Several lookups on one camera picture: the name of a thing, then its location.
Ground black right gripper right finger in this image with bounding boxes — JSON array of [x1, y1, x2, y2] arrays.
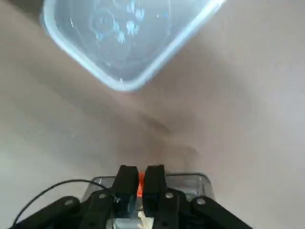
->
[[142, 164, 253, 229]]

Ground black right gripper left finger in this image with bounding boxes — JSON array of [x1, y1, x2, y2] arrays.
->
[[13, 164, 139, 229]]

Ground clear plastic food container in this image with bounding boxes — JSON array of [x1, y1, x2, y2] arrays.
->
[[39, 0, 226, 93]]

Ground thin black wrist wire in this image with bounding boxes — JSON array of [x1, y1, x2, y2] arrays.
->
[[14, 180, 112, 225]]

